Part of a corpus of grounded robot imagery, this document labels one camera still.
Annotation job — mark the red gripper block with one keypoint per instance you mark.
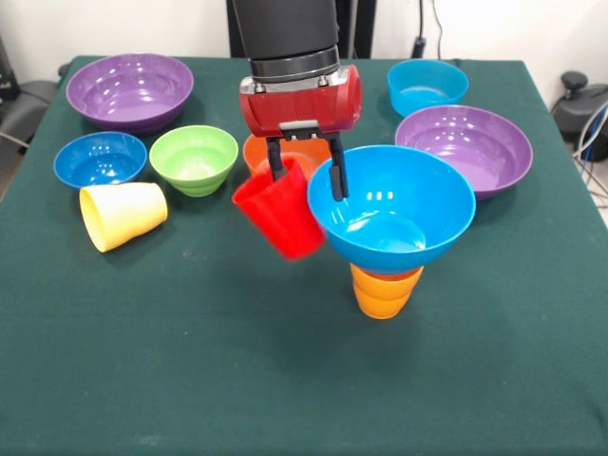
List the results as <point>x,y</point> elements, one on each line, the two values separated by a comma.
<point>299,107</point>

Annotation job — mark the red plastic cup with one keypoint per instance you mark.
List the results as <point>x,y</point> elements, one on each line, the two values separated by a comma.
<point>280,218</point>

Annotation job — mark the large light blue bowl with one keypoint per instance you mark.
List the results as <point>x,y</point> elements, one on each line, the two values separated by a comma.
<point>394,223</point>

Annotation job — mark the green plastic bowl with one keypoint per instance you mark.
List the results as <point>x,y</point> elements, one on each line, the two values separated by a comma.
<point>192,161</point>

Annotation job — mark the orange plastic cup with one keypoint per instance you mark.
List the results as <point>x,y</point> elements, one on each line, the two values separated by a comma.
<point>380,294</point>

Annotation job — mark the purple plastic bowl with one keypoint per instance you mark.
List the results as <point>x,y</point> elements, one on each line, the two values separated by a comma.
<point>128,95</point>
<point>489,147</point>

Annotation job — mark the yellow plastic cup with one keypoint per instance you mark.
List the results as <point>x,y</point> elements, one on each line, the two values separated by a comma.
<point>123,214</point>

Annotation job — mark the dark blue plastic bowl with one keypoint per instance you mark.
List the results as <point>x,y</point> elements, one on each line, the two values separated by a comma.
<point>100,164</point>

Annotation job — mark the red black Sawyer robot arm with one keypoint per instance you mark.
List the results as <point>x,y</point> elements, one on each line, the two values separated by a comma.
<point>290,33</point>

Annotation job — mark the orange-red plastic bowl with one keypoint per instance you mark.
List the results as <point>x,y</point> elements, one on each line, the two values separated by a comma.
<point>256,152</point>

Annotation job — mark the small light blue bowl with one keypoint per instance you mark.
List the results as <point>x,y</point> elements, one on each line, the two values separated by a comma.
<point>427,90</point>

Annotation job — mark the dark green tablecloth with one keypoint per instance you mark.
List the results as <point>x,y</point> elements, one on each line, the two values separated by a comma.
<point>190,356</point>

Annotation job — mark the black office chair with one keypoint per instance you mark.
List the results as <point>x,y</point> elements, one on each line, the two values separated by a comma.
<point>28,100</point>

